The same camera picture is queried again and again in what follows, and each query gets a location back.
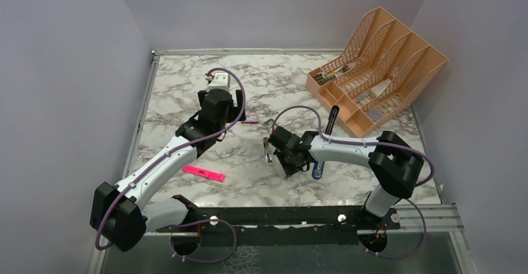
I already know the white stapler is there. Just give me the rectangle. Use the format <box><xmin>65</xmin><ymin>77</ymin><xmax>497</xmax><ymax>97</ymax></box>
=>
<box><xmin>263</xmin><ymin>137</ymin><xmax>273</xmax><ymax>165</ymax></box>

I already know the red white staple box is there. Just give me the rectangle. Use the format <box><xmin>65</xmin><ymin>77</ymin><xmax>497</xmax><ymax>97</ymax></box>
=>
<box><xmin>242</xmin><ymin>114</ymin><xmax>259</xmax><ymax>124</ymax></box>

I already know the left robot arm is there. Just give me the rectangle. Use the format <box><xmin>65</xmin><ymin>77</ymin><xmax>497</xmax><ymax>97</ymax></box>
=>
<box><xmin>90</xmin><ymin>88</ymin><xmax>246</xmax><ymax>252</ymax></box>

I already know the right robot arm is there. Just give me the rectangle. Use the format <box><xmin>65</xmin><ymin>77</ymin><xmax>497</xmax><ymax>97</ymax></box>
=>
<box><xmin>268</xmin><ymin>126</ymin><xmax>424</xmax><ymax>229</ymax></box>

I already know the orange mesh file organizer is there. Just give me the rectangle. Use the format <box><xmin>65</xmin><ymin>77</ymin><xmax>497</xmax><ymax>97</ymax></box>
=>
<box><xmin>306</xmin><ymin>7</ymin><xmax>448</xmax><ymax>137</ymax></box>

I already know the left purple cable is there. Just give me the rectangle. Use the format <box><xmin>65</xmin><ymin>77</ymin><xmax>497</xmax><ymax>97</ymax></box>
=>
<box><xmin>95</xmin><ymin>67</ymin><xmax>247</xmax><ymax>264</ymax></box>

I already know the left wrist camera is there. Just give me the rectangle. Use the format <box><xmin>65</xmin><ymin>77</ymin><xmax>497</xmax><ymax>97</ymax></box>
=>
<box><xmin>207</xmin><ymin>72</ymin><xmax>230</xmax><ymax>93</ymax></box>

